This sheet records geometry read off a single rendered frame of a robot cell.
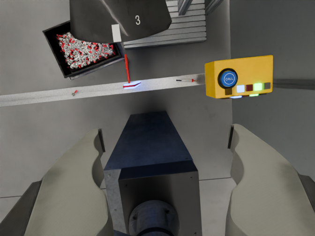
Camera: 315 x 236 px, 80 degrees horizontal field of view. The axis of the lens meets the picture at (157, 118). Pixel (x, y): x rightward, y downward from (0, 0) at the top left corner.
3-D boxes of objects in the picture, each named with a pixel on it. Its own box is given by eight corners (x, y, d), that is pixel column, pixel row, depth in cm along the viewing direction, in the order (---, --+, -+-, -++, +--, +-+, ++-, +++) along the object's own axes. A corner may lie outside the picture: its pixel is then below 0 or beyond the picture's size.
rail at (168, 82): (222, 71, 79) (230, 70, 71) (222, 81, 80) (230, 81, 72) (3, 95, 77) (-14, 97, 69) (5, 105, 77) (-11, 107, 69)
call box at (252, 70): (252, 58, 60) (274, 54, 50) (252, 90, 62) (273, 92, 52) (202, 63, 59) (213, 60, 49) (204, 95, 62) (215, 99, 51)
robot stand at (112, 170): (168, 143, 166) (198, 236, 69) (134, 148, 166) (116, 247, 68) (165, 110, 160) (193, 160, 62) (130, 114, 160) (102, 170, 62)
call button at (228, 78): (234, 70, 51) (236, 70, 49) (234, 85, 51) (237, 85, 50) (219, 71, 51) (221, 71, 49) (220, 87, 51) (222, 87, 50)
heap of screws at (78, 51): (102, 18, 69) (100, 14, 65) (117, 56, 72) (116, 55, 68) (54, 37, 69) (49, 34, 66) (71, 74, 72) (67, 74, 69)
